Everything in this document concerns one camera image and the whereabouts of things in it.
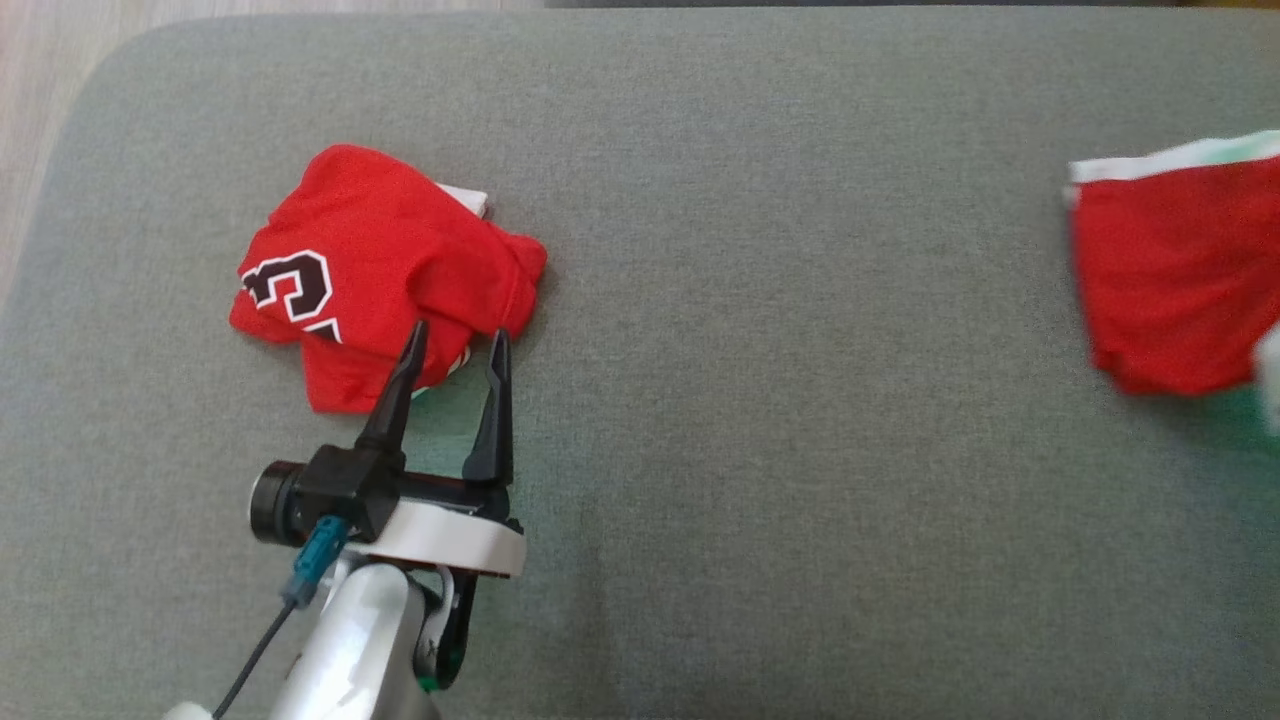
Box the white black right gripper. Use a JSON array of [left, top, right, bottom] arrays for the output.
[[1252, 325, 1280, 436]]

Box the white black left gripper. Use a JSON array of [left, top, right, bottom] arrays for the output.
[[350, 322, 526, 579]]

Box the red garment with white band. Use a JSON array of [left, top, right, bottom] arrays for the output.
[[1063, 130, 1280, 398]]

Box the red jersey with number three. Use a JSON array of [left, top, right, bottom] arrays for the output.
[[228, 143, 549, 416]]

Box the grey sofa seat cushion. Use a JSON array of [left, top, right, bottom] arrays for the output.
[[0, 5, 1280, 720]]

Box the black cable with teal connector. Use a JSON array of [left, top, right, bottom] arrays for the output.
[[212, 515, 351, 720]]

